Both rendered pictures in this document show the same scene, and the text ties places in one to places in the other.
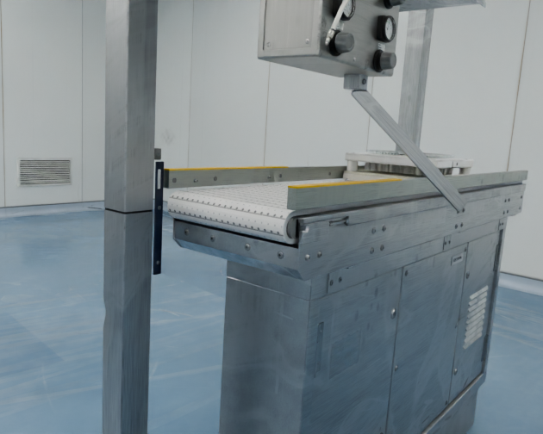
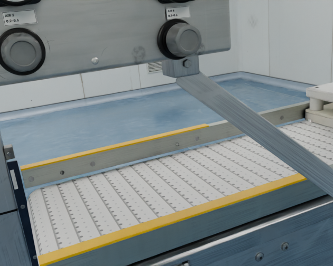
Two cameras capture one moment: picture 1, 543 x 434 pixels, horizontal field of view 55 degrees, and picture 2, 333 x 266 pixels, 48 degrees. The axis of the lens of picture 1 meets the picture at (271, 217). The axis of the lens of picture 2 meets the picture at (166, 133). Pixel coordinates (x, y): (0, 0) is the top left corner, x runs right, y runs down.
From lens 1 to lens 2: 62 cm
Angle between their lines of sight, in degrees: 30
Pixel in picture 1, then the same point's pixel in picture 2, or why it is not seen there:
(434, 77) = not seen: outside the picture
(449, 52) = not seen: outside the picture
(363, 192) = (218, 220)
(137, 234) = (1, 236)
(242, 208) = (41, 248)
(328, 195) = (128, 251)
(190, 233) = not seen: hidden behind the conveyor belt
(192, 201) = (31, 211)
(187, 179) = (50, 173)
